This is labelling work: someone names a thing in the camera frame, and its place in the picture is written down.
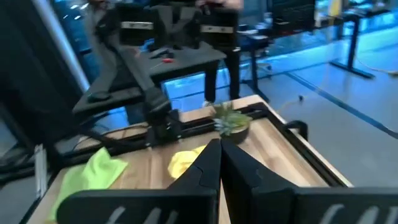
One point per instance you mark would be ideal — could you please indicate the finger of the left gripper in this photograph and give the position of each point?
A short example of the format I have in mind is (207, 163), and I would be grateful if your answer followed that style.
(136, 34)
(217, 37)

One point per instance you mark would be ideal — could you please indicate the dark grey desk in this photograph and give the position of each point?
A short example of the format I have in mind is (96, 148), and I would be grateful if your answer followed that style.
(192, 59)

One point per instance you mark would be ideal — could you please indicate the black aluminium table frame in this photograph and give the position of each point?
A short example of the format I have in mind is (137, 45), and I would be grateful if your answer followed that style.
(303, 151)

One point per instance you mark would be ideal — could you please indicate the lime green microfiber towel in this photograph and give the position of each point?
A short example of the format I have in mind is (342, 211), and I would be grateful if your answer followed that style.
(96, 174)

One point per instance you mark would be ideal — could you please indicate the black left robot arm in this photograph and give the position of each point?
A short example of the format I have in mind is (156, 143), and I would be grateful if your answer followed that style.
(133, 71)

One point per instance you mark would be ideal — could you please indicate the yellow microfiber towel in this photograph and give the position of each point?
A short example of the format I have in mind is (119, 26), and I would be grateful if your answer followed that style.
(183, 161)

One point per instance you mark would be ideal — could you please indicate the black office table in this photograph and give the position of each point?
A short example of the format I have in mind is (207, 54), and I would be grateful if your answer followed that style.
(255, 62)

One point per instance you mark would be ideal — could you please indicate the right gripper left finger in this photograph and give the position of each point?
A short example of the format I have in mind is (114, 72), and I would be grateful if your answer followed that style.
(140, 205)

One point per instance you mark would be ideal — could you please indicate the small potted succulent plant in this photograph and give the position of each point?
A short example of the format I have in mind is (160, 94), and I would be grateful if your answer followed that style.
(231, 123)

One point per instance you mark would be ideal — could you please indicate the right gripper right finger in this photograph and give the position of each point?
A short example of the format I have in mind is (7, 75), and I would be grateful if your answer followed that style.
(248, 193)

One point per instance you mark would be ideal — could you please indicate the person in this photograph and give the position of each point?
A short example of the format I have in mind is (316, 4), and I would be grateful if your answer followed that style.
(235, 74)

